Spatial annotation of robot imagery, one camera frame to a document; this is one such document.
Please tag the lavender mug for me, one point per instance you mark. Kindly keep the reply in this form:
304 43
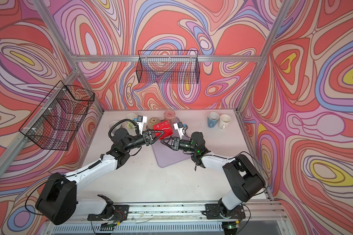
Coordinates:
113 124

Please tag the red mug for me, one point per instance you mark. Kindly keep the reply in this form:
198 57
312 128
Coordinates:
164 126

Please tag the lavender tray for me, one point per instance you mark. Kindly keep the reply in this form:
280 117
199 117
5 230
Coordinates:
166 157

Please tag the black wire basket back wall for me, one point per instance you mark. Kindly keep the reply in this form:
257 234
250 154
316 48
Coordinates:
168 67

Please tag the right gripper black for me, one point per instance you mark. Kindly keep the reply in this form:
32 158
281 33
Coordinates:
175 143

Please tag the pink patterned mug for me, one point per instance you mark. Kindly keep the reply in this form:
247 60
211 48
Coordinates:
170 116

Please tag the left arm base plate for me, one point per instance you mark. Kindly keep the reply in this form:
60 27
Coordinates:
117 213

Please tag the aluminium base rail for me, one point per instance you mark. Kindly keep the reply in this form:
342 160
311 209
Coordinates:
170 218

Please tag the beige ceramic teapot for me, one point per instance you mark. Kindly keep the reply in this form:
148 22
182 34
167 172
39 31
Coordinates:
152 121

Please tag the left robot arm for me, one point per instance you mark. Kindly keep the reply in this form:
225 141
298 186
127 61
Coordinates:
58 200

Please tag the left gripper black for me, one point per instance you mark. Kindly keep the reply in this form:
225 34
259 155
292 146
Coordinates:
146 139

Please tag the white mug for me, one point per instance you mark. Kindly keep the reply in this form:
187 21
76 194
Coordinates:
224 121

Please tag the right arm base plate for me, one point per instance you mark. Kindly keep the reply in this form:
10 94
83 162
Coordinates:
216 211

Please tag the black wire basket left wall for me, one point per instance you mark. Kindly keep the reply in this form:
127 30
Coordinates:
60 120

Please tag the blue floral mug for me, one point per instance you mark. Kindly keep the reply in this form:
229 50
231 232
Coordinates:
212 119

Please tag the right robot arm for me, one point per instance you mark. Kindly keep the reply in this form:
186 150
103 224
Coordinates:
243 177

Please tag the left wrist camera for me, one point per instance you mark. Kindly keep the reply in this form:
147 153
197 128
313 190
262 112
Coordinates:
141 122

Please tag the black wire basket wall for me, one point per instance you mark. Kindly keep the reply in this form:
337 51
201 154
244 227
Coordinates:
60 120
168 67

